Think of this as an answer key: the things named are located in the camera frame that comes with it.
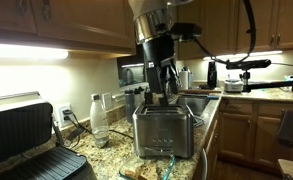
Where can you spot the white light switch plate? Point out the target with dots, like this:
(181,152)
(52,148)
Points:
(107,101)

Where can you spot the white wall outlet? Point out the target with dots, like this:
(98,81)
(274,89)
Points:
(61,116)

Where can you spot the clear plastic bottle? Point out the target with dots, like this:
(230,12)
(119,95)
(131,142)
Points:
(99,123)

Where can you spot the metal sink faucet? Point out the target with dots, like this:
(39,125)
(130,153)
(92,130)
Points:
(128,76)

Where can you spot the wooden lower cabinets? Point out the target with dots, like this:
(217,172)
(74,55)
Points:
(246,133)

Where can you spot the dark hanging towel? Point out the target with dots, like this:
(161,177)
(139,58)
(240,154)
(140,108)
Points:
(287,128)

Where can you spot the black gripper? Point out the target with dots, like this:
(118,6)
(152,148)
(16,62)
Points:
(157,56)

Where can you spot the small brown bread slice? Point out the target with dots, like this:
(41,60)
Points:
(136,175)

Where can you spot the white canister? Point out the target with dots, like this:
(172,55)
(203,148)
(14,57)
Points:
(185,78)

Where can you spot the black camera stand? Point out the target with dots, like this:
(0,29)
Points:
(269,85)

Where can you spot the stainless steel two-slot toaster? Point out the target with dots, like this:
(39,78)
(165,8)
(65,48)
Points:
(162,133)

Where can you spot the wooden upper cabinets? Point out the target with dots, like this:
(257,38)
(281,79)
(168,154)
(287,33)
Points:
(69,20)
(226,26)

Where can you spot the wooden cabinets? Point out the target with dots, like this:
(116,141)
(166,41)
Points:
(226,26)
(69,20)
(246,133)

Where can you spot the small white appliance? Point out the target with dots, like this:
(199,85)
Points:
(233,85)

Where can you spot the under-cabinet light strip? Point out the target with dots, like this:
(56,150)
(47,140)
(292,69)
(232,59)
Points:
(26,51)
(242,55)

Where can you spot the black panini press grill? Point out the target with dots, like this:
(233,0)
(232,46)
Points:
(22,133)

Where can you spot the black stereo camera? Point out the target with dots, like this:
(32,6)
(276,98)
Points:
(249,64)

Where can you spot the square glass container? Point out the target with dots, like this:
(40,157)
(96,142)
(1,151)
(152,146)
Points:
(167,166)

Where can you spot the stainless steel sink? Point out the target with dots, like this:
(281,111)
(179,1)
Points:
(194,103)

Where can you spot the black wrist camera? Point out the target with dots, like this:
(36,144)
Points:
(186,31)

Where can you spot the thin wooden board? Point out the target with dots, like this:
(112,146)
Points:
(199,90)

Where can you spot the wooden lower cabinet drawers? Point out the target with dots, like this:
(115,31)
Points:
(212,143)

